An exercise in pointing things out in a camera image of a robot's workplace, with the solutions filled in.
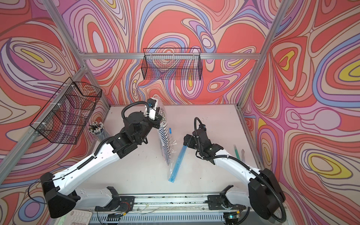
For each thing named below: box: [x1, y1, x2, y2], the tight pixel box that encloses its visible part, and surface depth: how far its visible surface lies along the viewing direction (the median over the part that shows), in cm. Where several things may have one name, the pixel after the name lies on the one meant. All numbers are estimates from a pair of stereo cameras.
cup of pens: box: [88, 121, 108, 142], surface depth 88 cm
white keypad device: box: [53, 209, 93, 225], surface depth 69 cm
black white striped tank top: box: [158, 109, 172, 166], surface depth 75 cm
